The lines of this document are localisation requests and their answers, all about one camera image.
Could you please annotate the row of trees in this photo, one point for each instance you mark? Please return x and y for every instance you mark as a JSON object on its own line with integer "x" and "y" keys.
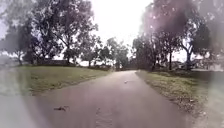
{"x": 63, "y": 33}
{"x": 173, "y": 33}

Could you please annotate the grass verge with leaves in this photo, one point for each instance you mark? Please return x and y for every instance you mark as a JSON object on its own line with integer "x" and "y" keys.
{"x": 176, "y": 88}
{"x": 53, "y": 78}

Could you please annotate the grey asphalt path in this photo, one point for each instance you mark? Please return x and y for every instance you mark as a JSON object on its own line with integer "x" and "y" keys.
{"x": 110, "y": 100}

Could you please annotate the building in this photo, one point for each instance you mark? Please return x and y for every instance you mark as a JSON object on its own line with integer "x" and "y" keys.
{"x": 208, "y": 64}

